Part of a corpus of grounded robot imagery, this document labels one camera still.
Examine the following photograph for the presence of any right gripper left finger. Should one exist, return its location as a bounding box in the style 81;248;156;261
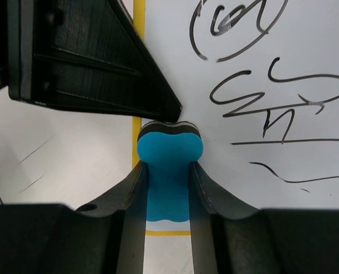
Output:
0;163;148;273

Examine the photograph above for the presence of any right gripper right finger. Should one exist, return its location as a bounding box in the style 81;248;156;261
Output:
188;163;339;273

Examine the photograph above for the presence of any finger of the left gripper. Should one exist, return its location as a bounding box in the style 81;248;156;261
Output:
7;1;182;122

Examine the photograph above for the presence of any blue whiteboard eraser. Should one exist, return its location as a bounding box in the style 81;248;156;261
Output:
137;121;204;223

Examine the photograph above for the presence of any yellow framed whiteboard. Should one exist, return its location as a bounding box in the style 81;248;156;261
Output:
131;0;339;274

